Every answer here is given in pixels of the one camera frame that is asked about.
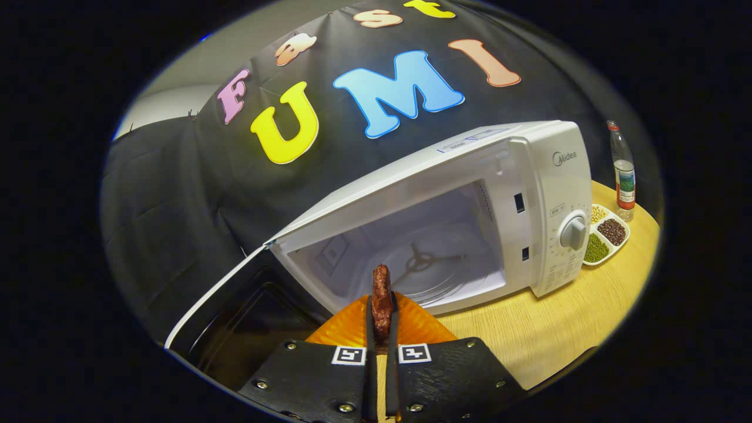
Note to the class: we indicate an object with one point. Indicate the white divided bean dish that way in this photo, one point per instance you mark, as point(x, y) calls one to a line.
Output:
point(605, 235)

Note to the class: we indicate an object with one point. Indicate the white toaster oven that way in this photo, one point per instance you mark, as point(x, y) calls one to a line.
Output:
point(546, 176)

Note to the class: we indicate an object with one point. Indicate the brown meat piece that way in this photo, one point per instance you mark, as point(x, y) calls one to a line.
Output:
point(382, 305)

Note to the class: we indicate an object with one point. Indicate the clear bottle red cap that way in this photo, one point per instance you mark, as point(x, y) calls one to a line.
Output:
point(624, 176)

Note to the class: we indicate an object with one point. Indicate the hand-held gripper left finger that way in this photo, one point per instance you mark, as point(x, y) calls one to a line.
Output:
point(370, 382)

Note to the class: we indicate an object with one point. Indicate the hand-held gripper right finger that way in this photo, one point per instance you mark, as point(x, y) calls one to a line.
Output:
point(392, 382)

